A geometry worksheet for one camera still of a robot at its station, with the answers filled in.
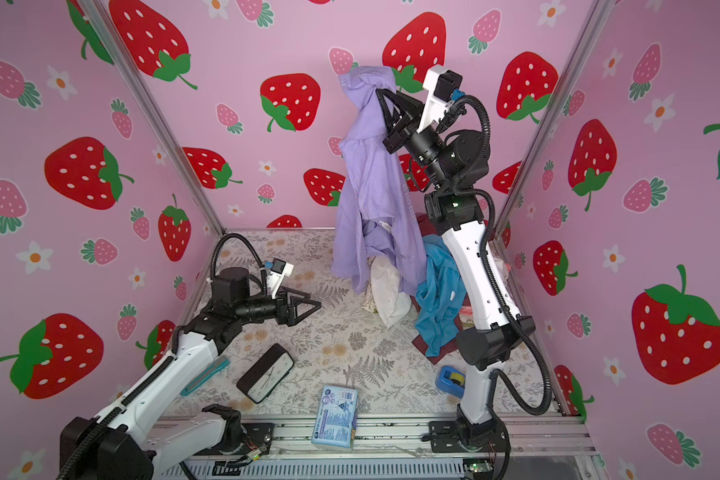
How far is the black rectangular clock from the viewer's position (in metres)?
0.76

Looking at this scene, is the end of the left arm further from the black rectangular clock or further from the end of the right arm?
the end of the right arm

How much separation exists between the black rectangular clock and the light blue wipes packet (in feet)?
0.46
